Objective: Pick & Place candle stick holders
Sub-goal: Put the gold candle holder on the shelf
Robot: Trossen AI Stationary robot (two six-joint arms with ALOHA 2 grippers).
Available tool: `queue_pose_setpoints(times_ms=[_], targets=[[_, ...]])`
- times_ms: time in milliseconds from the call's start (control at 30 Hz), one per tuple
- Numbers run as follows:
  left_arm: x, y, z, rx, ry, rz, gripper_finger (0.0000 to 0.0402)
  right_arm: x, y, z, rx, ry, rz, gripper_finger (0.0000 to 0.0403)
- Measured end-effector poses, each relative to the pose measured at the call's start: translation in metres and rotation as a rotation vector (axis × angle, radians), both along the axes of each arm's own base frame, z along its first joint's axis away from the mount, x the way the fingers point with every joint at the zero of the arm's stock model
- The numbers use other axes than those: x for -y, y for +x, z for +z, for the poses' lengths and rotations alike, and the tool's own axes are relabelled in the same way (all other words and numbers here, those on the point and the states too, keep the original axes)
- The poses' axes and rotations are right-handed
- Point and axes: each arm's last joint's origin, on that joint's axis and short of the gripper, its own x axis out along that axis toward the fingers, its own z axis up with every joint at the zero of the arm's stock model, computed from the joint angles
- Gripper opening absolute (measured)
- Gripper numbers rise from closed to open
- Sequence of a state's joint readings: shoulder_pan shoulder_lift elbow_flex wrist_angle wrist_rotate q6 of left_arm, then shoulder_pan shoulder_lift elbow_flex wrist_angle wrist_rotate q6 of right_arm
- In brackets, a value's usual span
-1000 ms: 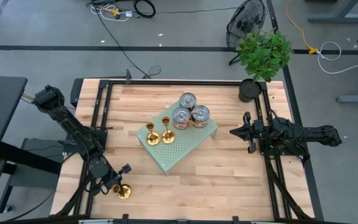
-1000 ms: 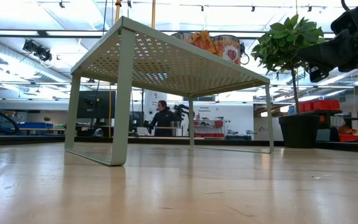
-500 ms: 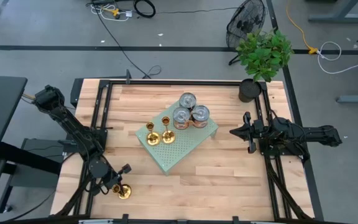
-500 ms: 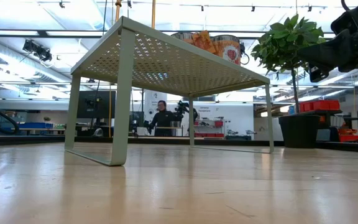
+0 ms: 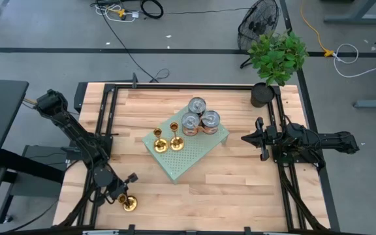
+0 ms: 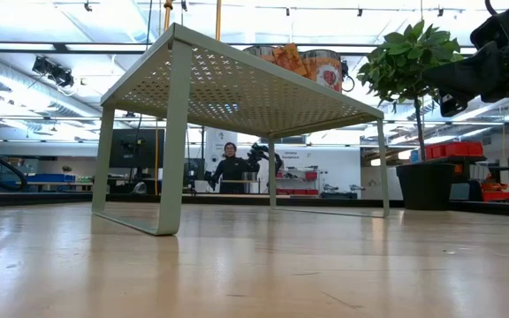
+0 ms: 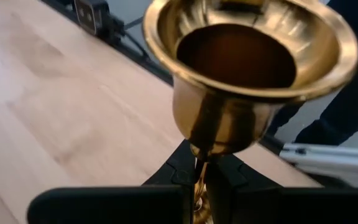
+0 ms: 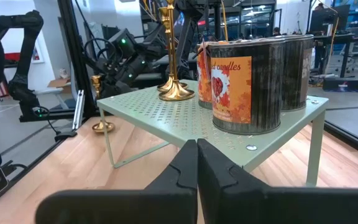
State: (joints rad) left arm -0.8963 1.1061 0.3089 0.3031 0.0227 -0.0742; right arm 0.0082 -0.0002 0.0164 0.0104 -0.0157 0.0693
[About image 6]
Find gold candlestick holder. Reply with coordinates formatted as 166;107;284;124
163;0;175;33
213;0;223;42

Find green leafy plant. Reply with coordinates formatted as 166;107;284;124
356;19;467;163

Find red storage bins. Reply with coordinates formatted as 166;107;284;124
424;140;485;162

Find black plant pot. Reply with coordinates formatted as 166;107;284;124
395;163;457;211

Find orange storage bins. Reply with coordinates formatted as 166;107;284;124
481;181;509;203

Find tool rack with red bins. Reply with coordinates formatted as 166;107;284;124
275;166;320;197

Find black background robot arms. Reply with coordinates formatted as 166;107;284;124
183;142;285;195

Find green perforated metal shelf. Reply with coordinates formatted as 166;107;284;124
91;22;391;237

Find person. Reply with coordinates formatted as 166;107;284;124
209;141;255;194

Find black monitor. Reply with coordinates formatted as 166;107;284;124
110;127;166;170

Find blue storage crates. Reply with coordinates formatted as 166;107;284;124
3;172;77;185

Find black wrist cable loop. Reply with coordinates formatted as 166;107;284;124
483;0;503;17

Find black ceiling camera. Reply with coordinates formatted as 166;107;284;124
340;59;356;93
32;56;75;88

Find yellow hanging cord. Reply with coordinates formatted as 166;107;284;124
154;118;160;196

